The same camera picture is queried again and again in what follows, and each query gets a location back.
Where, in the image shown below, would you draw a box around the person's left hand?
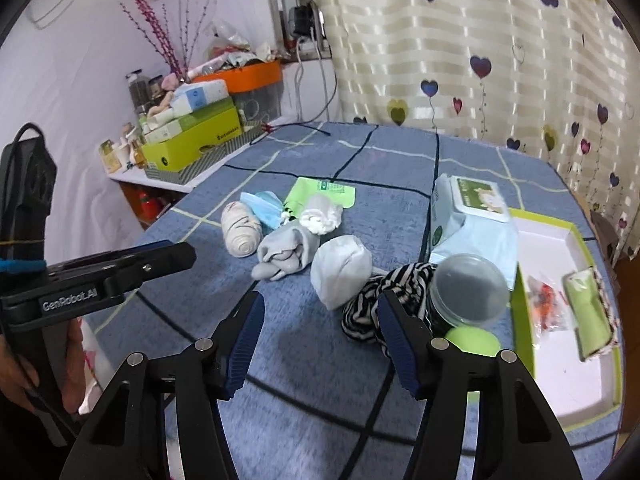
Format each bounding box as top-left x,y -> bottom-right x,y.
0,317 -> 86,413

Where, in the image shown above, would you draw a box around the dark green box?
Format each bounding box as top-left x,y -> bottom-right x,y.
175,97 -> 238,133

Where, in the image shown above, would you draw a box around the green flat pouch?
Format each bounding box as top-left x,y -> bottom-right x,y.
282,176 -> 357,218

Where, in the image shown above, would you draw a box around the lime green box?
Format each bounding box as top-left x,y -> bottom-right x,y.
141,120 -> 245,172

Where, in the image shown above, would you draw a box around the small clear plastic bag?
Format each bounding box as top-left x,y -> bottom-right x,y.
525,274 -> 571,336

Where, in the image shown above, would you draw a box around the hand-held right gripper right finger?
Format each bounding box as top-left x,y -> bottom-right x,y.
377,290 -> 584,480

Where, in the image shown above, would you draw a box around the black white striped sock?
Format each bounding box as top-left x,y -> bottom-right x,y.
341,261 -> 437,358

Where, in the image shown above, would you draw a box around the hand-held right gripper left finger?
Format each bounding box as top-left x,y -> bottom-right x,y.
60,290 -> 266,480

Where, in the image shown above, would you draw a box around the black cable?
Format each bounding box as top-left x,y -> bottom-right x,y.
250,121 -> 332,147

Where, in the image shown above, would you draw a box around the cream striped sock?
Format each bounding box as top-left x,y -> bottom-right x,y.
221,200 -> 263,259

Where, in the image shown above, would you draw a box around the white cable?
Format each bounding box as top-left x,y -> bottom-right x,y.
292,35 -> 341,126

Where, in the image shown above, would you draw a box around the crumpled plastic bags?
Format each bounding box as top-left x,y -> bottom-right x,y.
202,19 -> 276,68

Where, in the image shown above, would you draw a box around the pink floral cloth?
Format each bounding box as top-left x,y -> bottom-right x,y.
81,319 -> 118,413

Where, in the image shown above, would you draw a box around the heart print curtain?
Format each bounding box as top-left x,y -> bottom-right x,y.
282,0 -> 640,261

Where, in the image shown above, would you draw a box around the white grey sock bundle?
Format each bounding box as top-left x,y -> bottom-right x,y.
299,195 -> 345,235

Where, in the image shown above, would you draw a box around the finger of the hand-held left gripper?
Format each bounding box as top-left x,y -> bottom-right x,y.
112,241 -> 197,295
47,241 -> 175,270

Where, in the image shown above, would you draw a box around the wet wipes pack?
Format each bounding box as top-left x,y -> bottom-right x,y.
429,174 -> 520,291

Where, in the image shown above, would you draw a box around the black power adapter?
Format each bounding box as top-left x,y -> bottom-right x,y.
290,5 -> 317,39

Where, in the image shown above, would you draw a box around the blue white packet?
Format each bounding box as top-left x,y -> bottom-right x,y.
170,79 -> 231,114

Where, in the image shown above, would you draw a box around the green round lid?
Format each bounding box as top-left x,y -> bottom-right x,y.
444,326 -> 502,362

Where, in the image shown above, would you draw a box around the green lace-edged pouch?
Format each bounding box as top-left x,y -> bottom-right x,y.
562,267 -> 621,362

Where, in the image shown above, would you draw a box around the blue face mask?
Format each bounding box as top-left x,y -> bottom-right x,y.
240,191 -> 286,234

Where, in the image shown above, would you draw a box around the clear plastic container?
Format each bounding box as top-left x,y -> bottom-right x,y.
234,82 -> 284,124

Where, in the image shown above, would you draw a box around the blue checked cloth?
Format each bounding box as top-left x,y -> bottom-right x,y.
90,121 -> 621,480

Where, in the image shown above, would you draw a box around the purple flower branches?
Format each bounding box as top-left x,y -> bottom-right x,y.
120,0 -> 227,80

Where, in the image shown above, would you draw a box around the green shallow box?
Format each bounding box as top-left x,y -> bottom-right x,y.
507,208 -> 626,428

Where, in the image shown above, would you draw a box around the clear plastic bowl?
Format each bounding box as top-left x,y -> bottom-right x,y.
429,254 -> 511,336

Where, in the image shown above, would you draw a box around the orange box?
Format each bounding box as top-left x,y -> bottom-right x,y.
192,59 -> 284,95

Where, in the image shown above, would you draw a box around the glass jar with dark lid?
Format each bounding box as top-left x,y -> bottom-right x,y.
126,70 -> 149,112

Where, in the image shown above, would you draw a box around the pale green flat box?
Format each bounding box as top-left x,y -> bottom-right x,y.
144,119 -> 184,146

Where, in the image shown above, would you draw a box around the white shelf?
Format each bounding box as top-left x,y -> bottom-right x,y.
107,170 -> 196,196

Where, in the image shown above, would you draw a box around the light grey sock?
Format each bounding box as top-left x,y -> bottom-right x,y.
310,234 -> 373,311

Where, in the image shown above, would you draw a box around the small yellow bottles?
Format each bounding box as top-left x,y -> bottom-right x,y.
99,136 -> 147,174

